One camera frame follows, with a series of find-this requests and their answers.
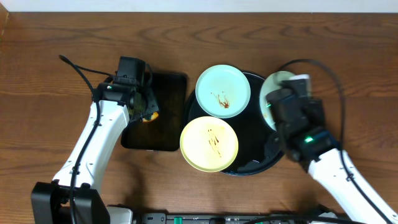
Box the yellow plate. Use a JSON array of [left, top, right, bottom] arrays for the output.
[[180, 116, 239, 172]]

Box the black rectangular tray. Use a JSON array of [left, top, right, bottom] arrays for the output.
[[121, 73, 187, 152]]

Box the light blue plate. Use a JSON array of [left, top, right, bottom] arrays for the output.
[[259, 71, 310, 131], [195, 65, 251, 118]]

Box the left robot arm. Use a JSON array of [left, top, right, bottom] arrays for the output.
[[31, 83, 159, 223]]

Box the green yellow sponge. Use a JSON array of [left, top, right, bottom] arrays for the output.
[[142, 112, 159, 123]]

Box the light blue plate top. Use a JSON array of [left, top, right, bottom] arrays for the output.
[[195, 65, 251, 118]]

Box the black round tray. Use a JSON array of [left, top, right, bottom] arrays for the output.
[[185, 72, 284, 176]]

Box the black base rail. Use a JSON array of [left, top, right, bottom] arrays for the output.
[[132, 212, 337, 224]]

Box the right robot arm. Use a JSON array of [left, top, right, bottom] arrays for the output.
[[266, 88, 397, 223]]

